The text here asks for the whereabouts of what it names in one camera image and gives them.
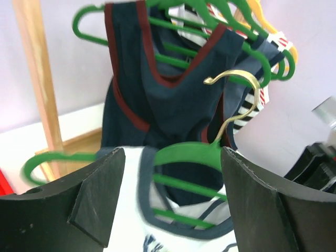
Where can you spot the yellow hanger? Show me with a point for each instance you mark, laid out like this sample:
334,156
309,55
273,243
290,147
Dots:
256,9

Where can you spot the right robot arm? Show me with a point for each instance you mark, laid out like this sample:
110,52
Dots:
315,168

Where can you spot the wooden clothes rack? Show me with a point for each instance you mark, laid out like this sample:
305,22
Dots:
31,27

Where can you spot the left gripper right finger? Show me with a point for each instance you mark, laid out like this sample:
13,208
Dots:
272,213

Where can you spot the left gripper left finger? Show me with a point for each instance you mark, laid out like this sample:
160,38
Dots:
73,213

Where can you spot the black white striped tank top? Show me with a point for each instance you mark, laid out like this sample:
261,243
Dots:
242,97

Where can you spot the green hanger with blue top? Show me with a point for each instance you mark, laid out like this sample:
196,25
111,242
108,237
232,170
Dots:
267,34

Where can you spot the white printed tank top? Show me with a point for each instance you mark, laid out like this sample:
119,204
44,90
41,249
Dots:
147,220

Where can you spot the navy maroon-trimmed tank top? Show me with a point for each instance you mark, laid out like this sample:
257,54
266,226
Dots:
150,103

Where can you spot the red plastic tray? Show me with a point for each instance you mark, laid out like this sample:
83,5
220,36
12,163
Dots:
5,188

